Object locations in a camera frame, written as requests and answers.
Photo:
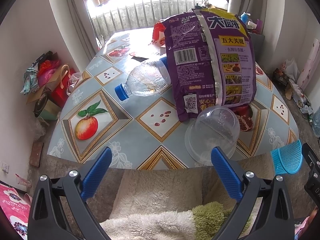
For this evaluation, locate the pink rolled mat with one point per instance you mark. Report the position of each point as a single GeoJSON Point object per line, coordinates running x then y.
{"type": "Point", "coordinates": [310, 66]}

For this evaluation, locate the clear Pepsi plastic bottle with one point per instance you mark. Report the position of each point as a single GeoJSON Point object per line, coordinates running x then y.
{"type": "Point", "coordinates": [148, 78]}

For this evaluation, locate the red and white snack bag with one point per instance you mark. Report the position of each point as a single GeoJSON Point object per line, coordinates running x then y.
{"type": "Point", "coordinates": [158, 37]}

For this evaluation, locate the balcony railing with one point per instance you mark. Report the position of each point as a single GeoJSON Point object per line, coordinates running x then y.
{"type": "Point", "coordinates": [106, 22]}

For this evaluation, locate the blue mesh trash basket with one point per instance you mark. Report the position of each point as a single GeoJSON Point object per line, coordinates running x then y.
{"type": "Point", "coordinates": [287, 159]}

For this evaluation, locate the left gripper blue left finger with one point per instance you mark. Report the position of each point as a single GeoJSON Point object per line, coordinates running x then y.
{"type": "Point", "coordinates": [94, 171]}

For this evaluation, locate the purple snack bag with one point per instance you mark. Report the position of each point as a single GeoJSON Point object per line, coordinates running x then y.
{"type": "Point", "coordinates": [210, 60]}

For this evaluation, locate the fruit pattern tablecloth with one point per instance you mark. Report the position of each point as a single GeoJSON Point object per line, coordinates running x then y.
{"type": "Point", "coordinates": [145, 132]}

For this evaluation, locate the blue spray bottle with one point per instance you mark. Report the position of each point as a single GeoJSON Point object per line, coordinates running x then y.
{"type": "Point", "coordinates": [245, 17]}

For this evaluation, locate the grey cabinet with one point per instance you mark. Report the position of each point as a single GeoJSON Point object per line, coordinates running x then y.
{"type": "Point", "coordinates": [258, 41]}

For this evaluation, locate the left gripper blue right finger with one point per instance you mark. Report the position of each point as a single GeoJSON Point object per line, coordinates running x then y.
{"type": "Point", "coordinates": [226, 173]}

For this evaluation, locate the floor trash pile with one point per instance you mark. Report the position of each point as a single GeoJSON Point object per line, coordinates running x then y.
{"type": "Point", "coordinates": [286, 76]}

